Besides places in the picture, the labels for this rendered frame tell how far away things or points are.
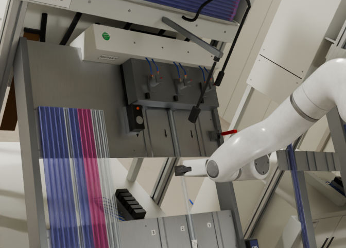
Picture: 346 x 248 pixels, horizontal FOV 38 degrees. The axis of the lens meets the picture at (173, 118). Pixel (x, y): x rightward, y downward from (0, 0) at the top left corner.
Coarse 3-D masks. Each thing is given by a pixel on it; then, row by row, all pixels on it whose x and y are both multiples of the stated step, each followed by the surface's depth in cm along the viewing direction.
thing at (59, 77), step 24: (48, 48) 139; (72, 48) 144; (48, 72) 137; (72, 72) 142; (96, 72) 147; (48, 96) 134; (72, 96) 139; (96, 96) 144; (120, 96) 150; (120, 120) 147; (144, 120) 153; (168, 120) 159; (120, 144) 144; (144, 144) 150; (168, 144) 156; (192, 144) 162; (216, 144) 170
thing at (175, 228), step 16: (128, 224) 137; (144, 224) 141; (160, 224) 144; (176, 224) 148; (208, 224) 156; (224, 224) 160; (48, 240) 122; (128, 240) 136; (144, 240) 139; (160, 240) 142; (176, 240) 146; (208, 240) 154; (224, 240) 158
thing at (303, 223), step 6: (288, 150) 172; (294, 162) 171; (294, 168) 170; (294, 174) 170; (294, 180) 169; (294, 186) 169; (300, 198) 168; (300, 204) 167; (300, 210) 166; (300, 216) 166; (300, 222) 166; (306, 234) 165; (306, 240) 164; (306, 246) 163
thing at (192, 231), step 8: (168, 112) 160; (176, 128) 159; (176, 136) 157; (176, 144) 156; (176, 152) 156; (184, 176) 154; (184, 184) 153; (184, 192) 152; (184, 200) 152; (192, 216) 151; (192, 224) 150; (192, 232) 149
